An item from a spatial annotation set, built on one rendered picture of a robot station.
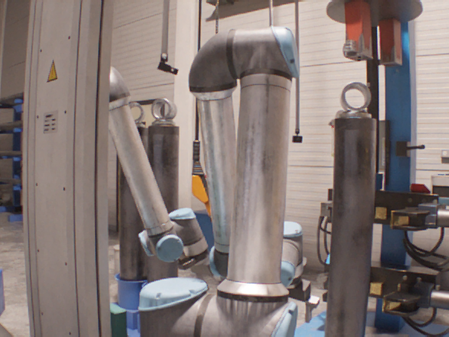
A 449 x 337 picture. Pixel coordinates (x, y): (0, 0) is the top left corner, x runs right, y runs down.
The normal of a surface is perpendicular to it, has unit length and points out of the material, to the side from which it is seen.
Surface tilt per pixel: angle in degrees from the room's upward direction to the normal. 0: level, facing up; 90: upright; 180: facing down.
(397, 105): 90
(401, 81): 90
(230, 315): 81
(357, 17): 90
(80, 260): 90
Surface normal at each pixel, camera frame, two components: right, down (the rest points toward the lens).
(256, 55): -0.41, -0.15
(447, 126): -0.63, 0.01
